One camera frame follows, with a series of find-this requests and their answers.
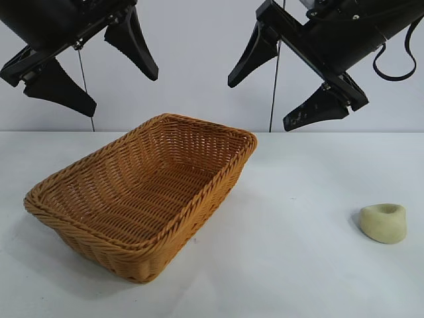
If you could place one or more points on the brown woven wicker basket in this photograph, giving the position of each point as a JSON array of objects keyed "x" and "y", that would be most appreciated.
[{"x": 132, "y": 198}]

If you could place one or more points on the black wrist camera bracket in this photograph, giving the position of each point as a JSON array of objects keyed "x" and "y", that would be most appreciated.
[{"x": 331, "y": 10}]

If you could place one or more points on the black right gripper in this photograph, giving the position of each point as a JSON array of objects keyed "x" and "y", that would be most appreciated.
[{"x": 331, "y": 43}]

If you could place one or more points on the pale yellow egg yolk pastry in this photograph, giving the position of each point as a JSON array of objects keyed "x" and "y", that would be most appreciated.
[{"x": 384, "y": 228}]

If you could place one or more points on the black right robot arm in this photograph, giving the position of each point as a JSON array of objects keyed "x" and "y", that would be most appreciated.
[{"x": 401, "y": 13}]

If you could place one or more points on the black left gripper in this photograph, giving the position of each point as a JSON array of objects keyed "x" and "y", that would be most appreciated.
[{"x": 49, "y": 23}]

